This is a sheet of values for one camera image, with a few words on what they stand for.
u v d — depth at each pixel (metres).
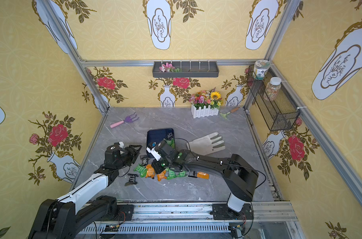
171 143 1.03
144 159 0.92
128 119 1.14
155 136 1.03
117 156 0.68
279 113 0.80
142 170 0.88
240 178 0.44
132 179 0.84
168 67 0.88
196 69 0.92
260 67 0.84
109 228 0.73
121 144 0.82
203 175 0.86
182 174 0.86
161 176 0.85
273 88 0.72
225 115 1.17
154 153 0.71
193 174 0.86
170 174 0.86
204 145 0.99
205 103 1.05
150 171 0.78
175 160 0.60
